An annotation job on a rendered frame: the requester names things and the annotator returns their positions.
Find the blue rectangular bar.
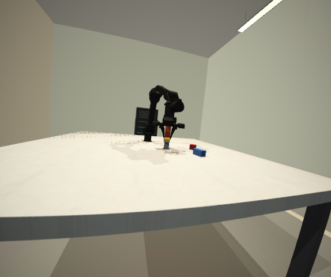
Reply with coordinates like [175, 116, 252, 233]
[193, 148, 206, 157]

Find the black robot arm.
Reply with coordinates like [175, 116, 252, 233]
[142, 85, 185, 142]

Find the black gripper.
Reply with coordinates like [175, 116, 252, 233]
[152, 112, 185, 139]

